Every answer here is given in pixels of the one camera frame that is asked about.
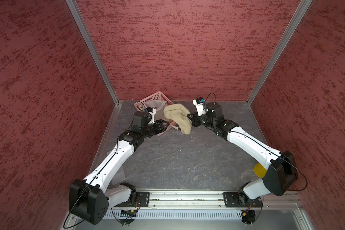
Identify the aluminium front rail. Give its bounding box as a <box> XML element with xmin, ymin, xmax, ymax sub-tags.
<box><xmin>137</xmin><ymin>189</ymin><xmax>304</xmax><ymax>210</ymax></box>

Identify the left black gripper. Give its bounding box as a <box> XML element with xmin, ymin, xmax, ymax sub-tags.
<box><xmin>142</xmin><ymin>119</ymin><xmax>170</xmax><ymax>137</ymax></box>

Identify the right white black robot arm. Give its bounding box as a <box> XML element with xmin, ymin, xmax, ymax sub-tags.
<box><xmin>188</xmin><ymin>97</ymin><xmax>298</xmax><ymax>205</ymax></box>

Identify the yellow pencil cup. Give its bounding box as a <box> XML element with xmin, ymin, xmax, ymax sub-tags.
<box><xmin>254</xmin><ymin>163</ymin><xmax>267</xmax><ymax>178</ymax></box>

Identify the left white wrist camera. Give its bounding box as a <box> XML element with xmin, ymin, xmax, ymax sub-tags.
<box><xmin>145</xmin><ymin>107</ymin><xmax>156</xmax><ymax>124</ymax></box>

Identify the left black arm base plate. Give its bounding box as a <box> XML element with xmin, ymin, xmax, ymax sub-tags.
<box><xmin>124</xmin><ymin>192</ymin><xmax>150</xmax><ymax>208</ymax></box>

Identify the white pink baseball cap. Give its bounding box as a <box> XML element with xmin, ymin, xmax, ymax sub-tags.
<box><xmin>145</xmin><ymin>100</ymin><xmax>167</xmax><ymax>120</ymax></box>

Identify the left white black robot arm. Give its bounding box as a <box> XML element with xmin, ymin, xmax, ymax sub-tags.
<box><xmin>69</xmin><ymin>111</ymin><xmax>170</xmax><ymax>225</ymax></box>

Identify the beige baseball cap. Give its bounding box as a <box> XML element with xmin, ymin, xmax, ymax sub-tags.
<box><xmin>163</xmin><ymin>103</ymin><xmax>192</xmax><ymax>135</ymax></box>

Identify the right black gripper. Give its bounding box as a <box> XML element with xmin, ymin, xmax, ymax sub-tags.
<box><xmin>187</xmin><ymin>111</ymin><xmax>215</xmax><ymax>127</ymax></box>

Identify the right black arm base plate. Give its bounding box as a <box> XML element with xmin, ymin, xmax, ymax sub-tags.
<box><xmin>222</xmin><ymin>192</ymin><xmax>263</xmax><ymax>209</ymax></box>

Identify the pink plastic basket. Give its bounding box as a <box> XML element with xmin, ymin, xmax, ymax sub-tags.
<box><xmin>134</xmin><ymin>91</ymin><xmax>177</xmax><ymax>136</ymax></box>

